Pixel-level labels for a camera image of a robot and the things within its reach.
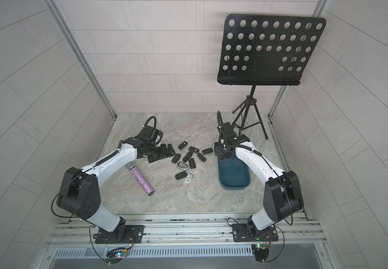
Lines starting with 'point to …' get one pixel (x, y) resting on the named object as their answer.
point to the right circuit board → (261, 251)
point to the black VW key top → (183, 145)
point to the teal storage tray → (234, 174)
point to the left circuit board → (115, 256)
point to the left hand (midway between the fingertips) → (172, 153)
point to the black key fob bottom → (181, 175)
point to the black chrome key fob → (201, 158)
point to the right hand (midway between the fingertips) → (218, 149)
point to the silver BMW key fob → (181, 165)
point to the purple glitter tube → (141, 180)
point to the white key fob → (188, 178)
